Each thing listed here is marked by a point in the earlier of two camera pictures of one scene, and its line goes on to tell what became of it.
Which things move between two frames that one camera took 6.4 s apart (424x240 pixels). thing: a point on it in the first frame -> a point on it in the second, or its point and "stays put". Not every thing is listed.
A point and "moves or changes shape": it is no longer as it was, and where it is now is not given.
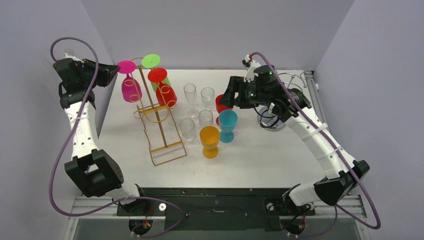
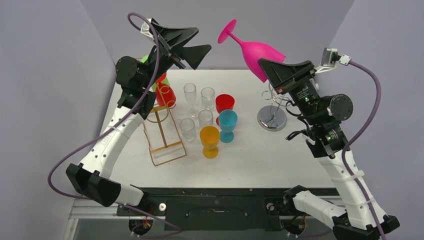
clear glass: x=205 y=118 stays put
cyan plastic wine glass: x=227 y=121 stays put
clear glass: x=188 y=128 stays put
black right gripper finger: x=227 y=99 -> x=280 y=73
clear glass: x=208 y=94 stays put
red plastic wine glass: x=157 y=75 stays put
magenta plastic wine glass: x=131 y=90 moves or changes shape
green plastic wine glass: x=152 y=60 stays put
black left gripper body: x=88 y=71 -> x=167 y=57
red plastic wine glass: x=220 y=107 stays put
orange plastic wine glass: x=209 y=136 stays put
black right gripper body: x=237 y=91 -> x=296 y=82
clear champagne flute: x=190 y=91 stays put
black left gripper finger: x=112 y=70 -> x=174 y=37
